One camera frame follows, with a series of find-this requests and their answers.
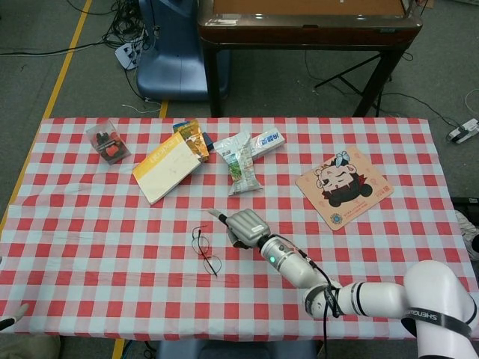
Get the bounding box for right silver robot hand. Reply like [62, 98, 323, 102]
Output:
[207, 209, 271, 251]

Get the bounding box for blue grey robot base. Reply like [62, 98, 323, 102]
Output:
[154, 339, 320, 359]

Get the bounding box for black cable on robot arm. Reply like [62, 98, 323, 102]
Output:
[297, 249, 344, 359]

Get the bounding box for white blue toothpaste box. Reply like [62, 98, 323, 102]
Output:
[249, 126, 284, 159]

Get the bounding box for white power strip with plugs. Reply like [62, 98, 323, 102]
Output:
[114, 36, 146, 71]

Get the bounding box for clear box with red items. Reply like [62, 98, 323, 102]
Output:
[85, 118, 132, 166]

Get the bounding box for yellow white notebook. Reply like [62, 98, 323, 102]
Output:
[132, 133, 200, 206]

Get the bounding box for cartoon character mouse pad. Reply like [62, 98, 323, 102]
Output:
[294, 145, 395, 232]

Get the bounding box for thin black cable to strip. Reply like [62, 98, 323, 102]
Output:
[388, 91, 462, 127]

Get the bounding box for white crumpled cloth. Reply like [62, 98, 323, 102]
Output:
[454, 209, 479, 260]

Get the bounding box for silver green snack bag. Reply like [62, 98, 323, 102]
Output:
[213, 131, 263, 197]

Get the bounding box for thin-framed eyeglasses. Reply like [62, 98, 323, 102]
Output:
[191, 224, 223, 278]

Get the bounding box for dark brown wooden table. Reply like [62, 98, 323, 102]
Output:
[196, 0, 425, 118]

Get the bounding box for tangled black floor cables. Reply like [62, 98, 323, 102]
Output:
[100, 0, 161, 52]

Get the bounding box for blue plastic chair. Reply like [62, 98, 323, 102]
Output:
[135, 0, 231, 102]

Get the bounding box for red white checkered tablecloth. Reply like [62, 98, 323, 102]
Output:
[0, 116, 479, 343]

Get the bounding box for long black floor cable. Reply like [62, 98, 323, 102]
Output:
[0, 40, 118, 58]

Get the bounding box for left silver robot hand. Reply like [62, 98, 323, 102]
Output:
[0, 302, 31, 332]

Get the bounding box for white power strip grey plug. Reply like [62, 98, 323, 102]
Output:
[445, 117, 479, 144]

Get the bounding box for orange snack packet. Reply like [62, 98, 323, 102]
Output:
[177, 119, 211, 164]

